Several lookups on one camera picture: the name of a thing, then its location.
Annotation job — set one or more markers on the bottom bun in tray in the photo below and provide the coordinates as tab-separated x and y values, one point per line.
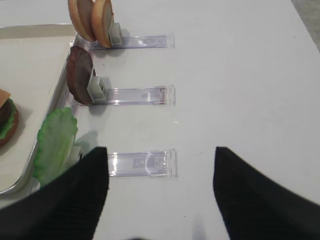
12	130

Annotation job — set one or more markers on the clear patty holder track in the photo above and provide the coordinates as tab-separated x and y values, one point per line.
158	95

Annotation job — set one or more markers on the bun slice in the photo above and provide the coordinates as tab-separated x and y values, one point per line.
80	12
101	18

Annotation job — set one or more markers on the white pusher block lettuce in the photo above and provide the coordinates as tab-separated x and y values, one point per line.
78	151

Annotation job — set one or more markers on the green lettuce leaf in tray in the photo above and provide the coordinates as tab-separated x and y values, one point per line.
7	126

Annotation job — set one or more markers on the top bun slice right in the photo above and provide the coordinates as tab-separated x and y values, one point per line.
101	18

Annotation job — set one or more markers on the orange cheese slice front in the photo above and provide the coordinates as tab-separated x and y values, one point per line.
4	96

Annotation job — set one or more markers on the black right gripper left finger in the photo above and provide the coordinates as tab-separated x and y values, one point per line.
68	208

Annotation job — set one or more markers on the clear right bun holder track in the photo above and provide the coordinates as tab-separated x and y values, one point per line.
139	42

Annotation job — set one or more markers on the brown meat patty in tray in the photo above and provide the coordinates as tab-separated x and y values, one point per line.
6	110

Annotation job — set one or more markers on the brown meat patty upright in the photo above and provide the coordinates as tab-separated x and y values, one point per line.
79	67

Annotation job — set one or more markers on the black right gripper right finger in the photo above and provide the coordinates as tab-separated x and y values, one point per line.
254	207

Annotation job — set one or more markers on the silver metal tray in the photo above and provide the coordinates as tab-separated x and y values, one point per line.
32	58

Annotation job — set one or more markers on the white pusher block right bun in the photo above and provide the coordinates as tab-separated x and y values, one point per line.
115	34

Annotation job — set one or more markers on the white pusher block patty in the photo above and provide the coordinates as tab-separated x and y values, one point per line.
98	89

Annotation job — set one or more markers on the top bun slice left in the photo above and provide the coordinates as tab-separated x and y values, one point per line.
80	12

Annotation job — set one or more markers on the clear lettuce holder track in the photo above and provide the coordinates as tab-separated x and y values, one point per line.
155	163

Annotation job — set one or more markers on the green lettuce leaf upright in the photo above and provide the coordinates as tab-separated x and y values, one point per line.
55	139

